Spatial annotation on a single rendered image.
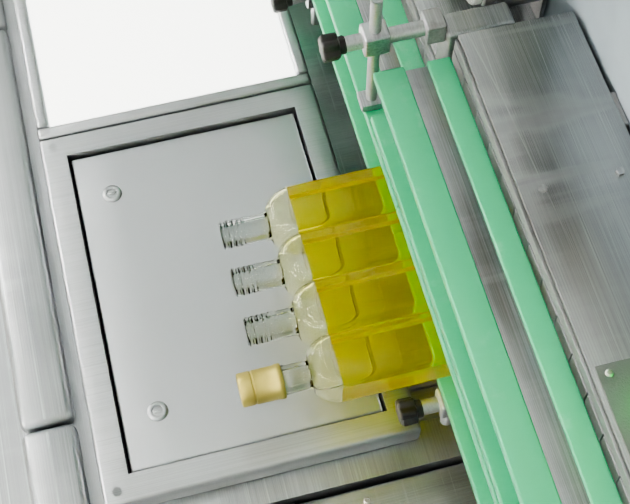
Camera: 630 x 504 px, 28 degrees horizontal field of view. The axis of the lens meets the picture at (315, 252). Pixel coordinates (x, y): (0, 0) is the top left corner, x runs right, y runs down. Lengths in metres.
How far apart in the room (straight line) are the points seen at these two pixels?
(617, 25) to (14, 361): 0.73
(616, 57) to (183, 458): 0.60
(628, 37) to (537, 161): 0.14
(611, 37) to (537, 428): 0.38
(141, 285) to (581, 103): 0.53
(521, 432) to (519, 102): 0.33
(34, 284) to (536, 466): 0.65
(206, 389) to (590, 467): 0.47
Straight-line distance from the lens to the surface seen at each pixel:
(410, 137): 1.20
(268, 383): 1.21
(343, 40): 1.24
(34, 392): 1.40
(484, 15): 1.28
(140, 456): 1.35
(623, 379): 1.09
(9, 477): 1.39
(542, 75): 1.24
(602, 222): 1.16
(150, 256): 1.45
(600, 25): 1.25
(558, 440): 1.08
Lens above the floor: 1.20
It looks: 7 degrees down
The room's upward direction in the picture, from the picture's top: 103 degrees counter-clockwise
